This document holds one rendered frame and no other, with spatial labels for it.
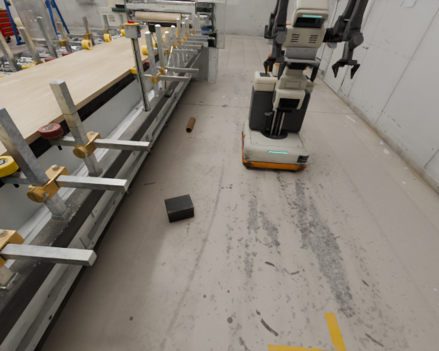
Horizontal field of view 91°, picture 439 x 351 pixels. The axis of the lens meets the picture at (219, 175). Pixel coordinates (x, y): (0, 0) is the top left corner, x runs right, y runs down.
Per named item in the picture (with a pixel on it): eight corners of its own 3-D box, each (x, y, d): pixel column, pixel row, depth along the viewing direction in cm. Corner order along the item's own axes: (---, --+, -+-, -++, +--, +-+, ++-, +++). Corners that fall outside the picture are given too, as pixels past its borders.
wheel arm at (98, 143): (151, 149, 96) (149, 141, 94) (148, 153, 94) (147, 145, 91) (56, 143, 98) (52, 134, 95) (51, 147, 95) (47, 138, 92)
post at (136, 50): (151, 108, 159) (139, 37, 130) (149, 111, 155) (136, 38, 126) (145, 108, 159) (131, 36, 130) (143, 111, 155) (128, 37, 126)
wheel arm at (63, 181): (129, 187, 77) (127, 178, 75) (125, 193, 75) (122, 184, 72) (12, 178, 79) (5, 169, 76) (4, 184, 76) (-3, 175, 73)
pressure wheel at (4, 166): (-3, 192, 76) (-25, 166, 68) (17, 178, 82) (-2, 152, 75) (17, 196, 75) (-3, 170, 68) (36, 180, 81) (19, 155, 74)
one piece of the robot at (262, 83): (246, 128, 254) (256, 47, 200) (293, 131, 252) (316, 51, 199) (247, 143, 228) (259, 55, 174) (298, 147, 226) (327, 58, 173)
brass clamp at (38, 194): (72, 177, 81) (66, 166, 77) (48, 203, 70) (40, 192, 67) (56, 176, 81) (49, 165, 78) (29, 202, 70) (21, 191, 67)
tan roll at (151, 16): (211, 23, 382) (211, 14, 375) (210, 24, 373) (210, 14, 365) (132, 19, 386) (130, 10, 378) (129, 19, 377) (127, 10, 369)
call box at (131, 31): (141, 38, 131) (139, 22, 126) (137, 40, 126) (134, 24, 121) (130, 37, 132) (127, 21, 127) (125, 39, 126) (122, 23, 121)
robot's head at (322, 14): (290, 12, 151) (297, -9, 137) (320, 14, 151) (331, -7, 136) (289, 30, 150) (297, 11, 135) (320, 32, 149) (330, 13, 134)
